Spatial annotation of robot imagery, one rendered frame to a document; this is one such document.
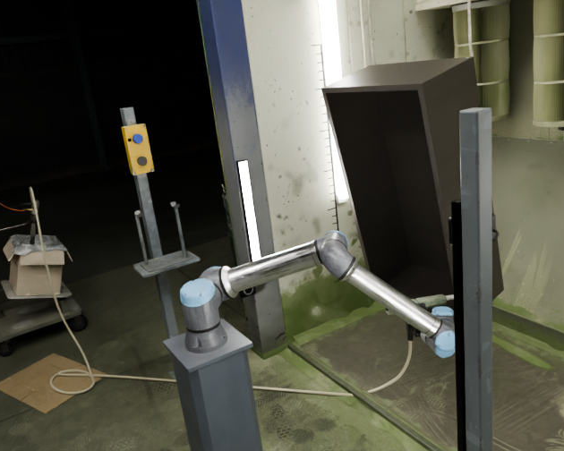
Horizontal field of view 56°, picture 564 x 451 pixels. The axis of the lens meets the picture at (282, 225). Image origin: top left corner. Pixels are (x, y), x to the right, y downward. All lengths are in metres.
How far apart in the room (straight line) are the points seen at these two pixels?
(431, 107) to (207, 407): 1.56
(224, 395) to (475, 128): 1.65
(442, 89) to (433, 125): 0.15
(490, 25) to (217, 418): 2.69
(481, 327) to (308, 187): 2.10
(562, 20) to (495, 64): 0.52
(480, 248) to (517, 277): 2.31
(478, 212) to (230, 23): 2.07
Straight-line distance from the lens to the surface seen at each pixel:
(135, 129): 2.96
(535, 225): 3.63
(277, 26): 3.16
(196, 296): 2.27
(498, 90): 3.66
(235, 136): 3.01
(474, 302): 1.34
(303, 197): 3.29
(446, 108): 2.35
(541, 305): 3.48
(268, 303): 3.33
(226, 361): 2.36
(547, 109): 3.33
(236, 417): 2.52
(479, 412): 1.50
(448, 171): 2.41
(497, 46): 3.63
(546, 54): 3.32
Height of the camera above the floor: 1.79
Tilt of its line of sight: 17 degrees down
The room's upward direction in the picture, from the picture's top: 7 degrees counter-clockwise
